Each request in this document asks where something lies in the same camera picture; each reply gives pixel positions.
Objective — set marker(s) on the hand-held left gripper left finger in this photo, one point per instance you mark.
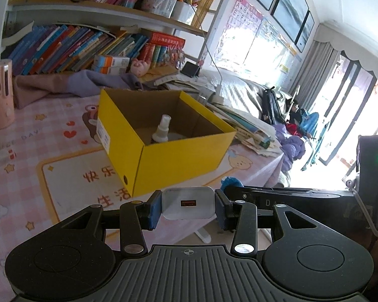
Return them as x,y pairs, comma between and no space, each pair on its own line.
155,210

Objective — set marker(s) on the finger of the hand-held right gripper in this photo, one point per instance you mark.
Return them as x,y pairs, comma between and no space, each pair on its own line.
302,204
286,191

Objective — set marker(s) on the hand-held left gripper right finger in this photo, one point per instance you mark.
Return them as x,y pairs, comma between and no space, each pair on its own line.
220,210

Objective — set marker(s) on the white charger adapter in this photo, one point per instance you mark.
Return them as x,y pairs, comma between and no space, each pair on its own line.
176,207

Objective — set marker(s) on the blue plastic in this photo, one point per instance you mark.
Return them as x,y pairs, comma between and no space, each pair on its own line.
232,184

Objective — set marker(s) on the yellow cardboard box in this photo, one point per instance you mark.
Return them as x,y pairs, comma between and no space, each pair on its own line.
176,160

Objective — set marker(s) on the white spray bottle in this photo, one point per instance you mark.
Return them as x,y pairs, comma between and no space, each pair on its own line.
162,130

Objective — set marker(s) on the lilac clothes pile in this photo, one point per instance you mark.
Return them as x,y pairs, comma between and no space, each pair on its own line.
291,148

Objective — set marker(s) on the red garment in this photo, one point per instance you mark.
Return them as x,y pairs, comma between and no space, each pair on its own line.
291,129

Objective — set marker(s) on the blue garment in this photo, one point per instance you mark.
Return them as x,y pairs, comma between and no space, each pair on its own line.
310,132

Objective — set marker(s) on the pile of papers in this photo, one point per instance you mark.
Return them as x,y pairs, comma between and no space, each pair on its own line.
245,125

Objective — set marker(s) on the sliding glass door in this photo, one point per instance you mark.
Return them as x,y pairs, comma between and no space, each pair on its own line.
349,110

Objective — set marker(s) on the black backpack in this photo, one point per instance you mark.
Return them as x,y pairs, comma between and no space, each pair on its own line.
272,107

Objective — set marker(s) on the grey sofa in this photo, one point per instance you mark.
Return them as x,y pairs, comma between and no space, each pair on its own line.
239,88

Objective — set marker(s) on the grey curtain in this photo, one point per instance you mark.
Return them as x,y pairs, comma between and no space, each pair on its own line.
315,75

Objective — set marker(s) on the pink printed tablecloth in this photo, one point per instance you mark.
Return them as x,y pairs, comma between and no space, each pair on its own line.
50,151

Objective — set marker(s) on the brown paper envelope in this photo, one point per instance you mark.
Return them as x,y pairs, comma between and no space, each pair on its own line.
160,73

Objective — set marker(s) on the purple cloth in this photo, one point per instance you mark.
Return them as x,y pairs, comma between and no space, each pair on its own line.
100,81

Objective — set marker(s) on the pink pig plush toy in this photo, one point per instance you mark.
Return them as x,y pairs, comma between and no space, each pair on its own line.
140,67

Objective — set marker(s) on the small black device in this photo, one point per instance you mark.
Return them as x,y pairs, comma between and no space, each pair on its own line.
189,69

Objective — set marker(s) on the orange white carton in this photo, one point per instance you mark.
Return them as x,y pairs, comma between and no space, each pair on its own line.
108,69
111,60

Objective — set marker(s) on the white scalloped valance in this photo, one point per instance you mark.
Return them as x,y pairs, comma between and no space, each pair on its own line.
349,41

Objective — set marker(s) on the colourful boxed book set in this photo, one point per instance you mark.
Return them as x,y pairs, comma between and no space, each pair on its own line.
162,55

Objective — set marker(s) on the red white small packet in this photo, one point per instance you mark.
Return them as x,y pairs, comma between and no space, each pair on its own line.
1,156

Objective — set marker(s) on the dusty pink cloth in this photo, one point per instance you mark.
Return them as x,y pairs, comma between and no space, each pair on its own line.
34,91

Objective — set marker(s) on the red thick book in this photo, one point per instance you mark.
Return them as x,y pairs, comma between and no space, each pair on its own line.
167,40

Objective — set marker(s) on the row of blue orange books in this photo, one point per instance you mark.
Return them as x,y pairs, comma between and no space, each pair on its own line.
66,50

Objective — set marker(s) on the pink cylindrical humidifier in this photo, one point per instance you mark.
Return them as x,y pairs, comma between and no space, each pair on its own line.
0,97

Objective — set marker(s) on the white storage box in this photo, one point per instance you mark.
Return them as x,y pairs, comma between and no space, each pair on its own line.
182,12

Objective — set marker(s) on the patterned pen holder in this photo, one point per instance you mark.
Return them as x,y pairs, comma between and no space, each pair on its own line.
159,4

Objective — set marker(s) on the wooden bookshelf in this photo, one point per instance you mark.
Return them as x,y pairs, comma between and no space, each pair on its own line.
82,8

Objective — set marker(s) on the colourful wall chart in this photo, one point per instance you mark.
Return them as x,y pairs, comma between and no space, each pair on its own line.
280,50

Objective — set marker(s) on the small black picture frame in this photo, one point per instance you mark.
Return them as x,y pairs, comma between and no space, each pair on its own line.
305,31

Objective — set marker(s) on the pink alphabet wall poster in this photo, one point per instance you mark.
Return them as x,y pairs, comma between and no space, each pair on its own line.
239,22

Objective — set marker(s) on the medium black picture frame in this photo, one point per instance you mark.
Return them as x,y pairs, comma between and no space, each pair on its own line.
291,9

